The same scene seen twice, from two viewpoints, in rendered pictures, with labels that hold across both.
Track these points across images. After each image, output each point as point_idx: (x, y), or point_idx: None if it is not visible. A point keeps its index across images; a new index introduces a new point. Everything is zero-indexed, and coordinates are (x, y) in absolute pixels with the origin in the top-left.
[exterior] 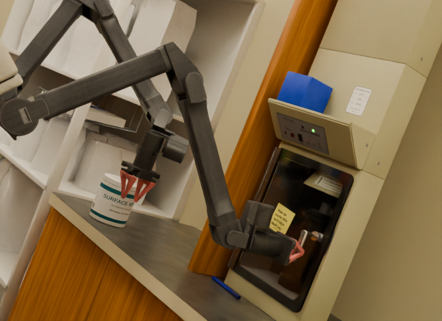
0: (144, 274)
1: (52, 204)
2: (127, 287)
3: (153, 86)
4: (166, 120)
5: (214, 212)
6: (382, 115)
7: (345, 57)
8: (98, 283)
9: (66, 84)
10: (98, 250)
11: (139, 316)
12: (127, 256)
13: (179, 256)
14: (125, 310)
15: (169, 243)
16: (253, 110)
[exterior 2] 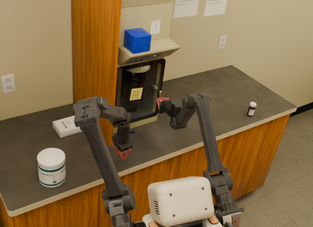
0: (139, 166)
1: (22, 212)
2: (122, 177)
3: (116, 107)
4: (127, 113)
5: (187, 123)
6: (168, 28)
7: (140, 8)
8: (98, 194)
9: (216, 153)
10: None
11: (136, 177)
12: (123, 170)
13: (87, 147)
14: (126, 183)
15: (59, 149)
16: (114, 64)
